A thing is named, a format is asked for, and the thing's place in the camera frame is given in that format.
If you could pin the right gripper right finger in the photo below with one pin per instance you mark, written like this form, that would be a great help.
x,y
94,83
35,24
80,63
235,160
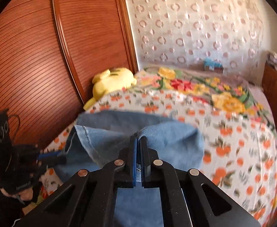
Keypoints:
x,y
145,160

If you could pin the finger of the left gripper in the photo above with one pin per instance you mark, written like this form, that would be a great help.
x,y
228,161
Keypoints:
x,y
48,155
51,162

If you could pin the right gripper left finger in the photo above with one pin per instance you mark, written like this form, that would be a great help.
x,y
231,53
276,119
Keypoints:
x,y
131,161

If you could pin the blue denim jeans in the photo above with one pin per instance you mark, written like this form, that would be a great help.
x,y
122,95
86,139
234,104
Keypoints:
x,y
97,138

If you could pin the left hand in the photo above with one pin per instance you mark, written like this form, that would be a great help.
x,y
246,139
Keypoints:
x,y
25,195

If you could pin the yellow plush toy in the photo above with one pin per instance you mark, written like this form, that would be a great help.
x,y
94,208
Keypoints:
x,y
109,81

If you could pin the orange fruit print bedsheet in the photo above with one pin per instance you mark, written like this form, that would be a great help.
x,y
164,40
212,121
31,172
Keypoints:
x,y
236,153

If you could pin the blue item on box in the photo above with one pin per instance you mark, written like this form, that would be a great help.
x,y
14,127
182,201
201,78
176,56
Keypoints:
x,y
213,66

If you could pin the floral flower blanket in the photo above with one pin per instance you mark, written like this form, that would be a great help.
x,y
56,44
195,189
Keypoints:
x,y
231,94

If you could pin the circle pattern lace curtain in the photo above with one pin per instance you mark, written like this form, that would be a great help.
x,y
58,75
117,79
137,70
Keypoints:
x,y
186,32

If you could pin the stack of books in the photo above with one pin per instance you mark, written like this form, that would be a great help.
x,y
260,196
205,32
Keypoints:
x,y
272,58

